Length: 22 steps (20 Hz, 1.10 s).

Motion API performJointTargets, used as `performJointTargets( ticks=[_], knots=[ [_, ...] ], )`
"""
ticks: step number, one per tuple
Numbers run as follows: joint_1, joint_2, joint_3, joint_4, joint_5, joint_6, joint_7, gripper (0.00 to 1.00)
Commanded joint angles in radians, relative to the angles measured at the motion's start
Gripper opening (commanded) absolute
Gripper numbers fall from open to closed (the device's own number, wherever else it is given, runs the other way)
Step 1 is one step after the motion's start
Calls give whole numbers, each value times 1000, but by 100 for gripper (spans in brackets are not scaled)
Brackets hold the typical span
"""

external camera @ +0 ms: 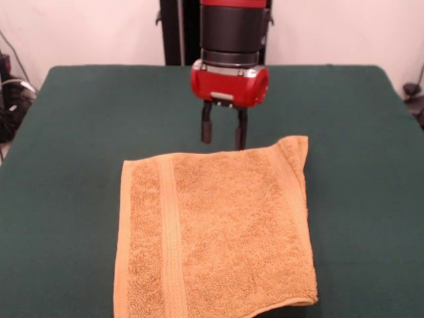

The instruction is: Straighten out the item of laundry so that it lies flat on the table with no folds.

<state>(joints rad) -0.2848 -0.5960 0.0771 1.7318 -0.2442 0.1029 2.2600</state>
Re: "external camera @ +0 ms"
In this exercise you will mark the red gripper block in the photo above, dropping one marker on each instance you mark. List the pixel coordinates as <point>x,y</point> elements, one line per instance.
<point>225,86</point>

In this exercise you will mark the tan terry towel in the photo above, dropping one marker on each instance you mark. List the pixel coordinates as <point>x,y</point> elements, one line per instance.
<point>225,232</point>

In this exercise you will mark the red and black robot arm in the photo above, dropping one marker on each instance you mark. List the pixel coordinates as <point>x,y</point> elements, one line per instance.
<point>232,30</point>

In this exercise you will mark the dark green table cloth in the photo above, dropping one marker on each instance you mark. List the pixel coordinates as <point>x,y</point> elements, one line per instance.
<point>364,198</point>

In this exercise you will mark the grey tripod base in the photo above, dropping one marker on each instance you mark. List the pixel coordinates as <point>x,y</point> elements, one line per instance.
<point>411,89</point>

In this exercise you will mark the black power adapter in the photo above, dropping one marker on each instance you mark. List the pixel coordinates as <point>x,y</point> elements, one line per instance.
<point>4,63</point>

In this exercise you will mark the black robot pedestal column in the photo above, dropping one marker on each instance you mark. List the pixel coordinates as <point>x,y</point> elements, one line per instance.
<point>175,33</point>

